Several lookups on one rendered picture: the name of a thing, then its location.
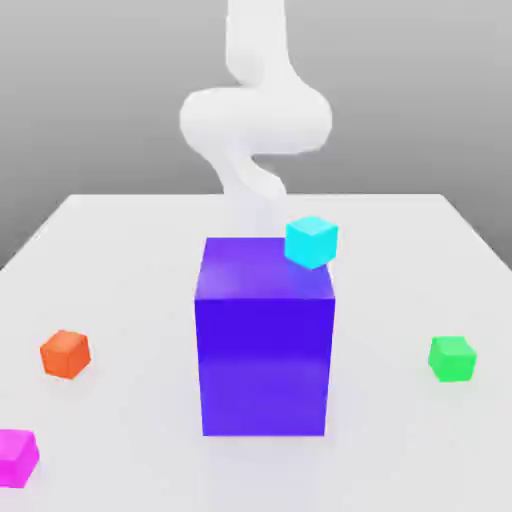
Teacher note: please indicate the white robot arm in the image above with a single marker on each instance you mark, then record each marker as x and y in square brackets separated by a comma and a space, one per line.
[256, 120]

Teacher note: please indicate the small cyan cube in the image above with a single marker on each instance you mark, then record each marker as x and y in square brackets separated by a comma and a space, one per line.
[311, 242]

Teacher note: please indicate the small orange cube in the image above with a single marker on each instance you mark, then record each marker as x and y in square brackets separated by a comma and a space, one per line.
[65, 354]

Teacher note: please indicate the small green cube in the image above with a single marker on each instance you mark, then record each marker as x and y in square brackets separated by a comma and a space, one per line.
[452, 359]

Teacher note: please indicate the small magenta cube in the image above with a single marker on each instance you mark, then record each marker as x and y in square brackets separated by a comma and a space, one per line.
[15, 458]

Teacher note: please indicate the large purple box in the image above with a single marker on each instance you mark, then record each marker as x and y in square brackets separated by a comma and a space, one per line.
[264, 360]

